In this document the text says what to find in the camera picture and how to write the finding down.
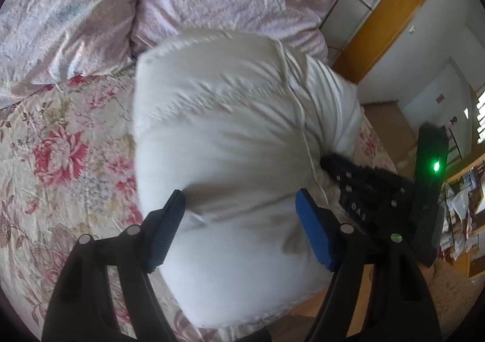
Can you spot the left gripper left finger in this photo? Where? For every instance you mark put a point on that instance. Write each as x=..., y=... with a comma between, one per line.
x=104, y=292

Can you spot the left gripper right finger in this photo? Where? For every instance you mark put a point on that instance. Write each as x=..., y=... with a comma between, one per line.
x=377, y=291

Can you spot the white garment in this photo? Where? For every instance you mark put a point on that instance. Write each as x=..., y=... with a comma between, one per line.
x=239, y=123

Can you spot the cluttered wooden shelf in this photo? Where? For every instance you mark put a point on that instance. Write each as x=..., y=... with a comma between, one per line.
x=462, y=239

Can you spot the floral bed sheet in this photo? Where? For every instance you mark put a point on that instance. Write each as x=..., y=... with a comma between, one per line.
x=66, y=169

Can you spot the pink crumpled duvet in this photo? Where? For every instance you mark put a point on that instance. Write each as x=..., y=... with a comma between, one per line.
x=48, y=41

